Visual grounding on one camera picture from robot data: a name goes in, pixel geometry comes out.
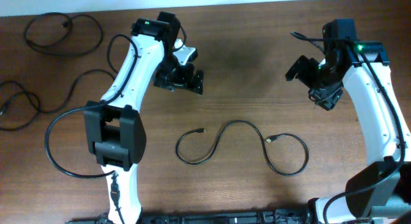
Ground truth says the black usb cable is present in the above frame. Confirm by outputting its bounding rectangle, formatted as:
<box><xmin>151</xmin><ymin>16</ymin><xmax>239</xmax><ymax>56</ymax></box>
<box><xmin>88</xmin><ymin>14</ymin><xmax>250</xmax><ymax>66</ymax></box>
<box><xmin>0</xmin><ymin>68</ymin><xmax>116</xmax><ymax>132</ymax></box>
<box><xmin>175</xmin><ymin>119</ymin><xmax>310</xmax><ymax>177</ymax></box>
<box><xmin>22</xmin><ymin>12</ymin><xmax>104</xmax><ymax>57</ymax></box>

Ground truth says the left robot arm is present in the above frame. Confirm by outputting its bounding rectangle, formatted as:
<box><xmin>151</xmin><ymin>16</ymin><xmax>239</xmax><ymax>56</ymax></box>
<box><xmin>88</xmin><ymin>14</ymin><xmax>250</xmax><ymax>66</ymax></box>
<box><xmin>84</xmin><ymin>12</ymin><xmax>204</xmax><ymax>223</ymax></box>

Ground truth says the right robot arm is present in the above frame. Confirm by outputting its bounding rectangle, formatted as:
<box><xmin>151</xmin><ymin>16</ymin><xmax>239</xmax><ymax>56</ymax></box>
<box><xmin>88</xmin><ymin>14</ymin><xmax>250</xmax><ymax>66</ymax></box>
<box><xmin>285</xmin><ymin>19</ymin><xmax>410</xmax><ymax>223</ymax></box>

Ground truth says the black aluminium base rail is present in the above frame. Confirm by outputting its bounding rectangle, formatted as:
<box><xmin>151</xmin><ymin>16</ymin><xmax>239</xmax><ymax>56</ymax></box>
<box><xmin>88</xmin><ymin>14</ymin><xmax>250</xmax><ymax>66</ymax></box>
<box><xmin>66</xmin><ymin>207</ymin><xmax>314</xmax><ymax>224</ymax></box>

